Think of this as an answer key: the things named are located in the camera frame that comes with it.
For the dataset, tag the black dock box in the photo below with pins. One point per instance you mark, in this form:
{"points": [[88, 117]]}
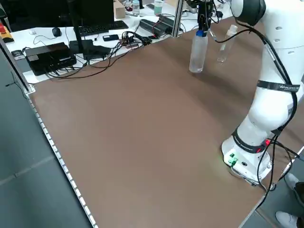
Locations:
{"points": [[50, 58]]}

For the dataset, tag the black ribbed power supply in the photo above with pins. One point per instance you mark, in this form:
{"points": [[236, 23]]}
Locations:
{"points": [[154, 27], [167, 20]]}

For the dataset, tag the green translucent jar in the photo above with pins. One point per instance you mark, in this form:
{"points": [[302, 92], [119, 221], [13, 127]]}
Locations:
{"points": [[158, 7]]}

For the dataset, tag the black computer mouse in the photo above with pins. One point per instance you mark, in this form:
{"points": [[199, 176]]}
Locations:
{"points": [[56, 31]]}

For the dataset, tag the black computer monitor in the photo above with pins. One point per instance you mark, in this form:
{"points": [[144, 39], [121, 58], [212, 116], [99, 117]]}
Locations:
{"points": [[95, 12]]}

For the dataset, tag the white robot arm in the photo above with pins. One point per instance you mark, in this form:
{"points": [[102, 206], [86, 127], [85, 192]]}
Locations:
{"points": [[268, 114]]}

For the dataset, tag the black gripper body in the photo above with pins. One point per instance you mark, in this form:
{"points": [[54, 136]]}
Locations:
{"points": [[205, 7]]}

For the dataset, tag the small clear bottle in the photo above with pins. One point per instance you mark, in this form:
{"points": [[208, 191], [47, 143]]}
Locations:
{"points": [[135, 8]]}

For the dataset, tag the red emergency stop button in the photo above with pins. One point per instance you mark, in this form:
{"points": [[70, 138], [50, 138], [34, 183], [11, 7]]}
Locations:
{"points": [[6, 33]]}

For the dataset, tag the clear drink bottle blue cap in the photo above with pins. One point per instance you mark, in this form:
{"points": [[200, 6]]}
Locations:
{"points": [[198, 54]]}

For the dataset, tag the clear condiment bottle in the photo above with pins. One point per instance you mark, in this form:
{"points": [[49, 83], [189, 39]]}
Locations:
{"points": [[224, 50]]}

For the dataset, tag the cardboard box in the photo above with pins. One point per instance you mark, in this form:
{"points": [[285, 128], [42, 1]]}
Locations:
{"points": [[119, 9]]}

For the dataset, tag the person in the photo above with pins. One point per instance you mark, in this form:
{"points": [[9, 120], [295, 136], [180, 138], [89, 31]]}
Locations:
{"points": [[288, 219]]}

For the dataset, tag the aluminium frame post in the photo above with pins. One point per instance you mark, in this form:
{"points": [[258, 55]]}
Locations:
{"points": [[177, 19]]}

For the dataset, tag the black keyboard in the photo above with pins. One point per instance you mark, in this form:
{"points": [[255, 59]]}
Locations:
{"points": [[104, 27]]}

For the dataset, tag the black phone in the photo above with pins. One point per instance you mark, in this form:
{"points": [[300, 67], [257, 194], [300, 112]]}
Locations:
{"points": [[110, 37]]}

